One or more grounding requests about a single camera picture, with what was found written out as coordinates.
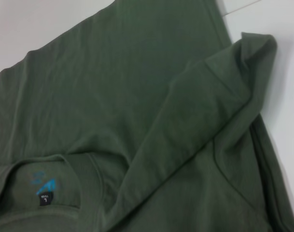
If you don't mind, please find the dark green FREE! t-shirt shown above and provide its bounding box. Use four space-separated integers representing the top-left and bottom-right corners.
0 0 294 232

